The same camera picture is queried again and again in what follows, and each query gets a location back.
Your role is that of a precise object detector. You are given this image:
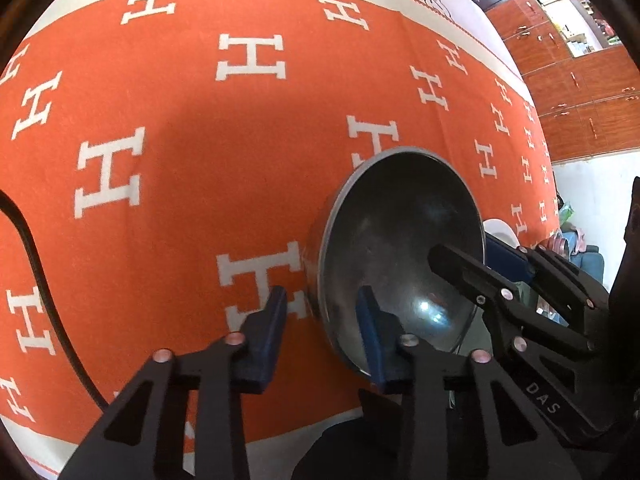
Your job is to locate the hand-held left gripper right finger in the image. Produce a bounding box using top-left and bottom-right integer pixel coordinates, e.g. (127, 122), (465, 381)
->
(356, 286), (583, 480)

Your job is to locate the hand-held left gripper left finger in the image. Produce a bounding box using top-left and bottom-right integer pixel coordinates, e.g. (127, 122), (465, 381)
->
(57, 286), (288, 480)

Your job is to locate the orange patterned tablecloth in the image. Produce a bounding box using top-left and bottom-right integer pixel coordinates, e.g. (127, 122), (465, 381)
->
(0, 0), (563, 476)

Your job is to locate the small steel bowl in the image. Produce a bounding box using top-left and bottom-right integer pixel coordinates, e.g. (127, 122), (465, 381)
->
(302, 147), (487, 378)

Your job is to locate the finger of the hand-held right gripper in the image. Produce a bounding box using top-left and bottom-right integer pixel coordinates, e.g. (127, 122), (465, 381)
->
(485, 232), (608, 311)
(428, 243), (596, 361)

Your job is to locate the wooden storage cabinet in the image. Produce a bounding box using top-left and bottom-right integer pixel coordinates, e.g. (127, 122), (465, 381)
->
(467, 0), (640, 163)

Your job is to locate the black cable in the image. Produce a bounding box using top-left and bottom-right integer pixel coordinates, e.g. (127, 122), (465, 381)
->
(0, 190), (111, 411)

